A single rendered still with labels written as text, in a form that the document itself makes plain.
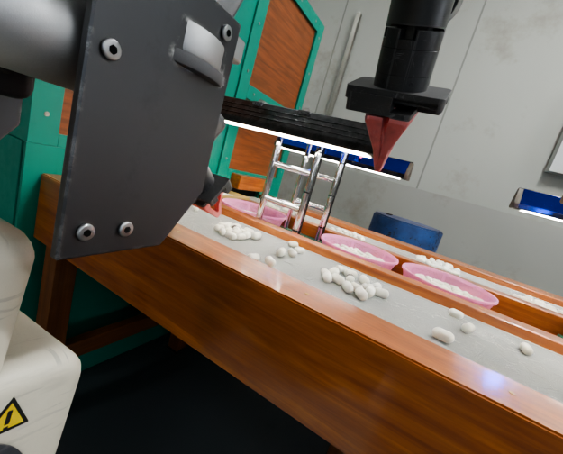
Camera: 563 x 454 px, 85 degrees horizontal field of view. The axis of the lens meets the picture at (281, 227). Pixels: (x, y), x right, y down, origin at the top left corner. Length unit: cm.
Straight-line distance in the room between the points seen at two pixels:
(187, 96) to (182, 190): 6
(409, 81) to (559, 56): 317
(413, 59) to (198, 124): 22
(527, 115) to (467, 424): 301
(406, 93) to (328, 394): 42
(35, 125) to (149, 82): 85
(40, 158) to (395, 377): 97
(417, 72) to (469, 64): 306
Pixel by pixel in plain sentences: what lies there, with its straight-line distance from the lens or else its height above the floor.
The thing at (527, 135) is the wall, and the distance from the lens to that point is 332.
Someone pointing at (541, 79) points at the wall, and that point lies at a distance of 344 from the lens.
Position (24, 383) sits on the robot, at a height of 80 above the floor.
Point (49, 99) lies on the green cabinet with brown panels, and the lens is 104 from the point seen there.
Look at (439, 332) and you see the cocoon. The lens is 65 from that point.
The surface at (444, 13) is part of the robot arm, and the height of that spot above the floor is 113.
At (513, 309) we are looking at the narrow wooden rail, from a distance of 123.
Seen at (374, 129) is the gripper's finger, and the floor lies 103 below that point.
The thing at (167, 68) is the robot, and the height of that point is 99.
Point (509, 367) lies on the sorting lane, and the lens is 70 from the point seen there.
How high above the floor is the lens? 96
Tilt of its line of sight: 11 degrees down
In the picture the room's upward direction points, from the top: 16 degrees clockwise
